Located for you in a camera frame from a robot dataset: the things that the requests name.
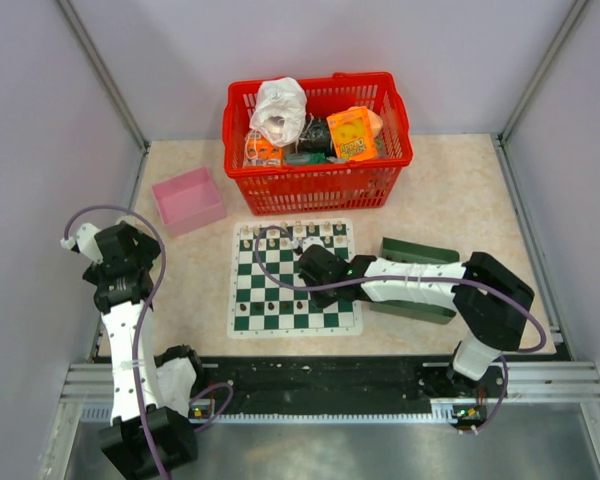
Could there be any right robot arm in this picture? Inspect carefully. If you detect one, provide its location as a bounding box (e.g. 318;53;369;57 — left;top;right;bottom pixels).
298;245;537;383

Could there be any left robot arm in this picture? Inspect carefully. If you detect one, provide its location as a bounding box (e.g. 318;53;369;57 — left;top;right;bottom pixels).
75;222;203;479

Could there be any green white chess board mat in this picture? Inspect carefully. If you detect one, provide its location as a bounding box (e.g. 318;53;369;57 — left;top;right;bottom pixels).
227;218;363;339

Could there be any red plastic shopping basket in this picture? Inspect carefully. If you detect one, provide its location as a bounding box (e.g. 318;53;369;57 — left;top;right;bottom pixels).
222;72;413;215

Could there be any green tray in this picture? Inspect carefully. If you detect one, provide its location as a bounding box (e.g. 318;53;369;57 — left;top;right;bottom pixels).
370;237;460;325

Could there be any pink plastic box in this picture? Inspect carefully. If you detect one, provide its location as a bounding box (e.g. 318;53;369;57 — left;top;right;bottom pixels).
151;167;227;238

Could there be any small orange patterned box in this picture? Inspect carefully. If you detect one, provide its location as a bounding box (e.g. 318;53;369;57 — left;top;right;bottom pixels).
243;131;284;168

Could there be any orange snack box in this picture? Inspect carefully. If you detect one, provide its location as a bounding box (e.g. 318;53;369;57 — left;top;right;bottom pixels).
326;106;383;162

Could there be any white crumpled plastic bag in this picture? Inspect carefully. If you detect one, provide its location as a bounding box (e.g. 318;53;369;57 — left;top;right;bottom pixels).
249;77;307;147

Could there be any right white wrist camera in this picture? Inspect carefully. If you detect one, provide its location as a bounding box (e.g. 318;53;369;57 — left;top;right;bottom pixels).
291;236;325;255

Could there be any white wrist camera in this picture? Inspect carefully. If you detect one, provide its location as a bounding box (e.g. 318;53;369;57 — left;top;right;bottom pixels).
60;223;100;256
291;236;325;255

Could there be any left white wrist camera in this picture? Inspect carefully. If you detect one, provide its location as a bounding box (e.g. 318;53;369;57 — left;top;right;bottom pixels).
60;223;100;256

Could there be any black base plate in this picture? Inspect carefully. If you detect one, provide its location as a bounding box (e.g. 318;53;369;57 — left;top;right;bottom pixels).
185;355;504;416

